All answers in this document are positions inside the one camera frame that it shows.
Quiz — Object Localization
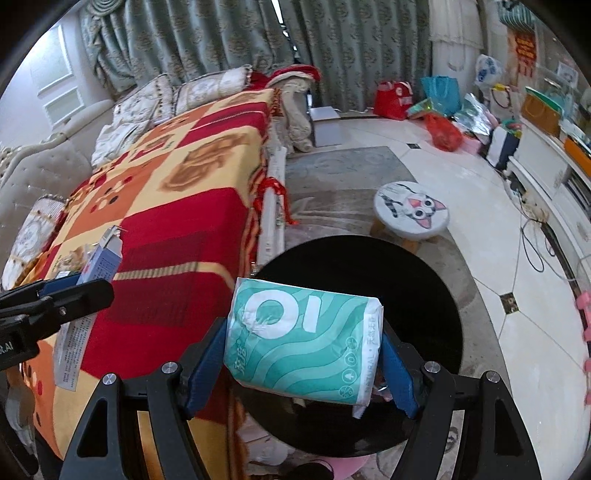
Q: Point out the red gift bag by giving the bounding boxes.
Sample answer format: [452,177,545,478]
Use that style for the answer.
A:
[374,80,414,121]

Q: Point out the red wall poster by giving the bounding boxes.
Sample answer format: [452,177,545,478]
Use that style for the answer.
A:
[508,28,539,77]

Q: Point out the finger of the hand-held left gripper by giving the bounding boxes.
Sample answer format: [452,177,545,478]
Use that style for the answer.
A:
[0,271,85,313]
[27,278,115,334]

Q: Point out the red and yellow printed blanket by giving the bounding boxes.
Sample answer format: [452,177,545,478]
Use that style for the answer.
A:
[18,89,278,480]

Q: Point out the grey floor rug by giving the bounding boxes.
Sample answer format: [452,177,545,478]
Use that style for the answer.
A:
[281,147,476,324]

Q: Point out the grey tufted sofa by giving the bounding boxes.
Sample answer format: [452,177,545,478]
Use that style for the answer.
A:
[0,69,319,287]

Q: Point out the teal tissue pack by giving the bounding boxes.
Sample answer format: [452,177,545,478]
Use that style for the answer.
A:
[222,277,385,420]

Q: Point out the red plastic bag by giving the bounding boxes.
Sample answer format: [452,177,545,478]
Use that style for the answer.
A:
[425,113,464,152]

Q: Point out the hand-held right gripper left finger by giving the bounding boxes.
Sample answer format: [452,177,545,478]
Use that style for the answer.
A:
[60,318,229,480]

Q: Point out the white wardrobe with frosted panels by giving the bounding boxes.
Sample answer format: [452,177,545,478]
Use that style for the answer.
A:
[28,23,86,127]

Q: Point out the silver foil bag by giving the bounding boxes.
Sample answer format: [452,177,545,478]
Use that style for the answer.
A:
[455,93,492,144]

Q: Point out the white lace curtain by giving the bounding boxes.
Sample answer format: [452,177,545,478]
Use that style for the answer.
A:
[429,0,485,47]

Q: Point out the blue gift bag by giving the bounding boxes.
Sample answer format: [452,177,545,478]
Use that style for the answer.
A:
[421,76,461,116]

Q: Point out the black floor cable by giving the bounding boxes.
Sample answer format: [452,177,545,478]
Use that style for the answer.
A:
[519,215,578,282]

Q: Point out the grey box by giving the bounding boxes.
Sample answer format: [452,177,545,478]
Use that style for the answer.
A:
[308,106,342,147]

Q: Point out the round stool with cat print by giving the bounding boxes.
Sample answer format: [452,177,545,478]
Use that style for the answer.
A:
[372,182,450,252]

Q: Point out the white plastic bag blue print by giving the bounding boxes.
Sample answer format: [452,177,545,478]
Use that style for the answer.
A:
[475,54,503,90]

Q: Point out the colourful shiny packet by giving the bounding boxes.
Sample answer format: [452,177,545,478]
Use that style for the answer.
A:
[406,98,435,120]

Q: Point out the white blue medicine box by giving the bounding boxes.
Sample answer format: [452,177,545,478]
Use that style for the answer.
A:
[54,314,95,393]

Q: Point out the green patterned curtains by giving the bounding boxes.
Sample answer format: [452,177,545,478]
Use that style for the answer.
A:
[78,0,432,114]

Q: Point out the cream embroidered pillow with beads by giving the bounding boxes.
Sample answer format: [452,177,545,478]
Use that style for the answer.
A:
[0,194,70,291]

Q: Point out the white crumpled cushion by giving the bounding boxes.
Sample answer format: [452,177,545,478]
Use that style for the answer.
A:
[91,121,148,167]

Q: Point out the red fringed cloth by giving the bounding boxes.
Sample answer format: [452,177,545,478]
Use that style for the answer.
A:
[252,66,321,88]

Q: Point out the black round trash bin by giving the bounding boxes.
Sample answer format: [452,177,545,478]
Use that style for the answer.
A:
[231,236,464,459]

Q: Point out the pink plastic object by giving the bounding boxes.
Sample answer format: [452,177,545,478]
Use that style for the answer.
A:
[575,291,591,370]

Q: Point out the cream square pillow with trim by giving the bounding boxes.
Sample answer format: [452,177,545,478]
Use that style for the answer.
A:
[113,73,176,127]

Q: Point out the dark blue bag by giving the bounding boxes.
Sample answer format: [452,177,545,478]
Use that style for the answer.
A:
[485,126,520,169]

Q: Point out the white media cabinet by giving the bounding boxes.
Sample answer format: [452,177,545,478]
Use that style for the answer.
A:
[505,83,591,296]

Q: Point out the orange box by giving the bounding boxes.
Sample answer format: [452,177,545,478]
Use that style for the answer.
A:
[522,88,561,134]

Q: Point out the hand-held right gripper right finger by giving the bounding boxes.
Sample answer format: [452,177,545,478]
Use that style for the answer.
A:
[379,318,543,480]

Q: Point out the cream bolster pillow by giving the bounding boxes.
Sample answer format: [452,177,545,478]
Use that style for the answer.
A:
[174,66,254,116]

